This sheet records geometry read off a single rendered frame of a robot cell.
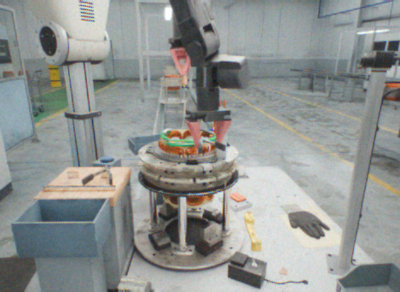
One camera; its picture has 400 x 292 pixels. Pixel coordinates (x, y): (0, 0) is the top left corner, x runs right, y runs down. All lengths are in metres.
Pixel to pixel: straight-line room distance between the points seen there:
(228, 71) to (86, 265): 0.53
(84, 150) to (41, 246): 0.59
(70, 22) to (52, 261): 0.75
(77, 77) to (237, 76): 0.70
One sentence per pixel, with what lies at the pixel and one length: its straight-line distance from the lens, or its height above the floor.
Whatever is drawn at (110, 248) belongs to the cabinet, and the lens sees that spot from 0.82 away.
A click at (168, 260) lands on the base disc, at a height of 0.80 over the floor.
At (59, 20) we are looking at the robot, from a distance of 1.14.
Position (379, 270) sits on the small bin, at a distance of 0.99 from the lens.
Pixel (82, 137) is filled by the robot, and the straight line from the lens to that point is 1.23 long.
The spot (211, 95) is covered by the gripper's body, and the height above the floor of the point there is 1.30.
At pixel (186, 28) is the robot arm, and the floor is 1.44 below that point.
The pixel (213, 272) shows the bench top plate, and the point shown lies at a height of 0.78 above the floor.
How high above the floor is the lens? 1.39
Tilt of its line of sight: 18 degrees down
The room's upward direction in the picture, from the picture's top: straight up
